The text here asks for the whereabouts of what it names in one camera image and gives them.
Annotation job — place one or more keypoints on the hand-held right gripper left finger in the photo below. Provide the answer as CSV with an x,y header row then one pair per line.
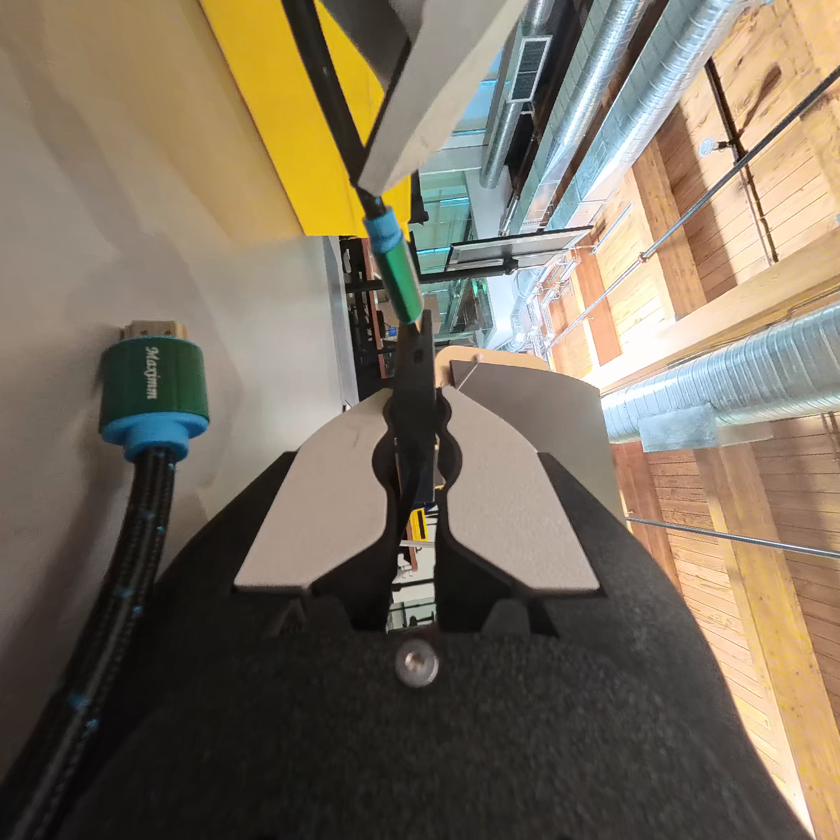
x,y
315,512

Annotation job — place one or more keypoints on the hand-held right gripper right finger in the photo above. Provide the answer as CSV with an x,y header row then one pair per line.
x,y
518,518

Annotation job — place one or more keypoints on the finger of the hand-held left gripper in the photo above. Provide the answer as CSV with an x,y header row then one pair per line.
x,y
453,72

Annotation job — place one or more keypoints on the yellow plastic bin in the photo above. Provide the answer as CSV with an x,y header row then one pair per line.
x,y
262,98

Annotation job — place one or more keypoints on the grey desk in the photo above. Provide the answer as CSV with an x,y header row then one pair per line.
x,y
98,229

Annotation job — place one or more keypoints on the white ceiling vent grille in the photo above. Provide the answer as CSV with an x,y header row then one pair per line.
x,y
528,69

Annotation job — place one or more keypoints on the flat hanging screen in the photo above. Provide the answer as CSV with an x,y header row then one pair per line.
x,y
518,253

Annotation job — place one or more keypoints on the silver ventilation duct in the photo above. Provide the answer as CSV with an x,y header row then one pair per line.
x,y
502,144
656,85
722,374

